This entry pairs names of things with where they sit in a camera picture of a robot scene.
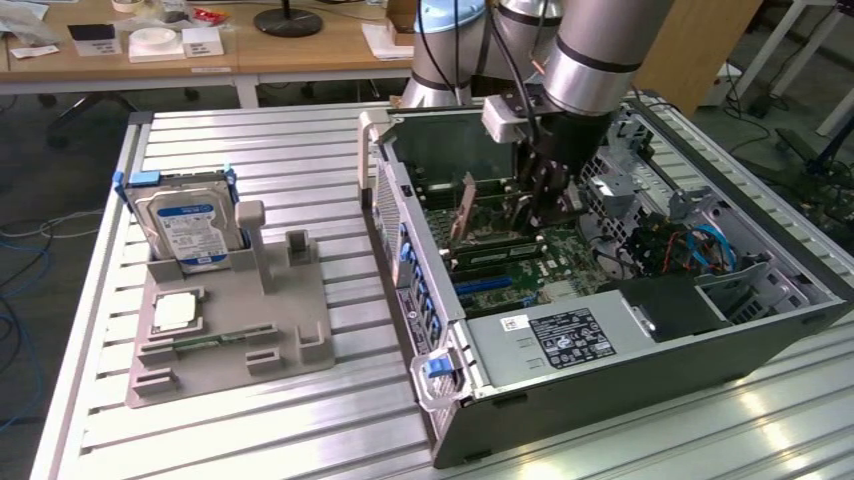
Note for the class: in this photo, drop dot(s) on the white paper label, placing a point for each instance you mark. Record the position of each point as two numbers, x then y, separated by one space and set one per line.
33 51

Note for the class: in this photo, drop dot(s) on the black chair base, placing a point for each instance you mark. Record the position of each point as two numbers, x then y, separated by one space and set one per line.
73 115

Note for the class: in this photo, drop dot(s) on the green RAM stick bare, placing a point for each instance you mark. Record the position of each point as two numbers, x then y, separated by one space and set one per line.
200 342

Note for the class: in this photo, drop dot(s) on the metal disk bay cage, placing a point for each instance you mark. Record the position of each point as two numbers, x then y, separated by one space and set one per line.
621 200

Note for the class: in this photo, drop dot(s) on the brown cardboard box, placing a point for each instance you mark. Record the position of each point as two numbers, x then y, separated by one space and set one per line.
400 17

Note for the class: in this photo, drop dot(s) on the blue latch tab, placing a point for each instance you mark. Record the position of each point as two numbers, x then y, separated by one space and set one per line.
438 369

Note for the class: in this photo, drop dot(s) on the perforated metal disk bay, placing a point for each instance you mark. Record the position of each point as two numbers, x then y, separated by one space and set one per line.
754 295

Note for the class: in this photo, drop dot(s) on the CPU chip silver lid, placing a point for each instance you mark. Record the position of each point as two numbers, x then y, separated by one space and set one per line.
175 312

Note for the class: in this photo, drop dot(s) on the white table frame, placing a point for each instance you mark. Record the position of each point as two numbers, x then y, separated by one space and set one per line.
801 45

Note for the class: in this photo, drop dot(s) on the tape roll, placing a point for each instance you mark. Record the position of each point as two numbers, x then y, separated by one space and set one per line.
125 5

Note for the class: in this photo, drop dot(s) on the green RAM stick white labels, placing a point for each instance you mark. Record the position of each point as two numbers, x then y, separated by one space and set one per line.
500 255

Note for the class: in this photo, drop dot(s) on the graphics card with metal bracket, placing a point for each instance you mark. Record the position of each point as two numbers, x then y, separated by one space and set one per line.
496 212

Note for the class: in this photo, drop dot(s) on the green motherboard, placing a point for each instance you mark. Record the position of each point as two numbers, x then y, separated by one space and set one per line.
554 260

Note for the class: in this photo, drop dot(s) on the wooden cabinet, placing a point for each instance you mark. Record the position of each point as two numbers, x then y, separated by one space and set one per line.
701 50

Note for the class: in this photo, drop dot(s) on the hard disk blue label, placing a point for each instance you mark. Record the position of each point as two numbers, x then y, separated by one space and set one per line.
187 225

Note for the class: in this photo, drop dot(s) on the blue disk caddy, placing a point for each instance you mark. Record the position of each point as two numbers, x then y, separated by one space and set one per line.
140 179

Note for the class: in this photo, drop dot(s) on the grey power supply black label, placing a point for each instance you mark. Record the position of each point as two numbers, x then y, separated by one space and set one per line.
507 360

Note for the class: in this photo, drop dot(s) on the black round lamp base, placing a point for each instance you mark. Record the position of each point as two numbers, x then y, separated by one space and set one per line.
288 22

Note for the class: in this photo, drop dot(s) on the black expansion slot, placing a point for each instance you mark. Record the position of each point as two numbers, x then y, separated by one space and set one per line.
476 274

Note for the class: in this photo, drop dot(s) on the white box printed label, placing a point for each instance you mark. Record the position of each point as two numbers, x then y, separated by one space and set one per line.
202 42

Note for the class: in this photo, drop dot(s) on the blue expansion slot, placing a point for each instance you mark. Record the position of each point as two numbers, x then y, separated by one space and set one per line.
482 286

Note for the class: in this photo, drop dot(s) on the white flat box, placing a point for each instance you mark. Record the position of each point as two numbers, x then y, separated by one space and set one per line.
387 42

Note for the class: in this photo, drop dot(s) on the beige fixture bracket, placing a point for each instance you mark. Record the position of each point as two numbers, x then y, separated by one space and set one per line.
366 150

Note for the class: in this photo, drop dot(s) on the wooden desk white frame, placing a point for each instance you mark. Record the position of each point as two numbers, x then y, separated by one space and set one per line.
300 50

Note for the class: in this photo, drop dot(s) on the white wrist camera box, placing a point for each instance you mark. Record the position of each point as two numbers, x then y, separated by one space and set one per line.
500 122

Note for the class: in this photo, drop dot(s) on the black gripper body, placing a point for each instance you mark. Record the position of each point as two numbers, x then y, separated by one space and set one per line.
574 137

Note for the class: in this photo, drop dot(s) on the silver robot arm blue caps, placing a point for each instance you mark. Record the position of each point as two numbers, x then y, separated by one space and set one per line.
594 60

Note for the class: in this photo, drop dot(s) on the red packet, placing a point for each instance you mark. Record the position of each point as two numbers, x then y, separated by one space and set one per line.
207 16

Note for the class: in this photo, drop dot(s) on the white box with bowl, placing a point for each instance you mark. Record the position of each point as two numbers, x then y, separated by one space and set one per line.
155 45

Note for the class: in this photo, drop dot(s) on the black and white box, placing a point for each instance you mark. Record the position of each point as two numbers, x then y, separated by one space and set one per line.
93 40

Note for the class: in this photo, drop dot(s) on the open dark PC case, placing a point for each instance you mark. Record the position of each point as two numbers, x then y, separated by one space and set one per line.
600 400

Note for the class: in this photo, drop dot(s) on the black plastic shroud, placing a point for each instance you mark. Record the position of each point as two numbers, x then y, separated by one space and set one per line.
667 310

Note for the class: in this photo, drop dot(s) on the grey parts rack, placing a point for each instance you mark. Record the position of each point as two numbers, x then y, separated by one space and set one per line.
227 360

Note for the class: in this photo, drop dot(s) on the clear plastic bag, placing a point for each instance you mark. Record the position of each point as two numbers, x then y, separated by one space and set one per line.
27 30

